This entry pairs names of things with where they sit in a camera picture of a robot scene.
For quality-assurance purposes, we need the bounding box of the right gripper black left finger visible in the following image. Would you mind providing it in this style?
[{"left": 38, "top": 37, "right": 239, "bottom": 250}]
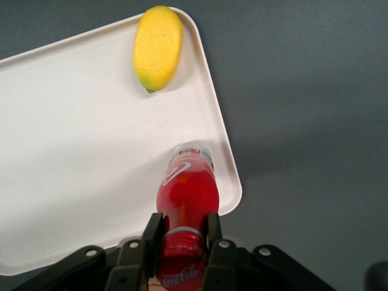
[{"left": 104, "top": 212, "right": 165, "bottom": 291}]

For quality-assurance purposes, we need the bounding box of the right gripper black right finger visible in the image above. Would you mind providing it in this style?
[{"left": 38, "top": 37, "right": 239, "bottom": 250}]
[{"left": 201, "top": 212, "right": 238, "bottom": 291}]

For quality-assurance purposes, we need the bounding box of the red coke bottle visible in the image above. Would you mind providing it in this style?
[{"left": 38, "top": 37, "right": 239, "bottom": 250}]
[{"left": 153, "top": 140, "right": 220, "bottom": 291}]

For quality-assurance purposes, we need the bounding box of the cream plastic tray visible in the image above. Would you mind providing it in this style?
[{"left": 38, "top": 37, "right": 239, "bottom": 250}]
[{"left": 0, "top": 5, "right": 244, "bottom": 277}]

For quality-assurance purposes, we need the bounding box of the yellow mango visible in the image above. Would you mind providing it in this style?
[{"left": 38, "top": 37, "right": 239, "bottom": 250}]
[{"left": 132, "top": 4, "right": 185, "bottom": 95}]

